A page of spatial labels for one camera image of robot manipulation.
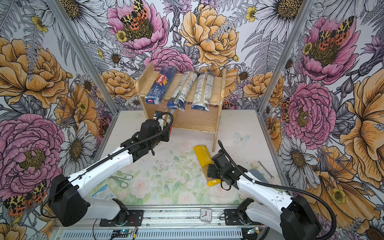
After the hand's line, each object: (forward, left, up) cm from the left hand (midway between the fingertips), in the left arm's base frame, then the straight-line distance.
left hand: (166, 130), depth 81 cm
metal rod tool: (-18, -59, -22) cm, 66 cm away
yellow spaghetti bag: (-6, -21, -21) cm, 30 cm away
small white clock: (-36, -20, -21) cm, 46 cm away
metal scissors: (-20, +25, -23) cm, 39 cm away
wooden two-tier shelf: (+8, -12, -1) cm, 15 cm away
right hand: (-18, -26, -18) cm, 36 cm away
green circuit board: (-42, +20, -23) cm, 52 cm away
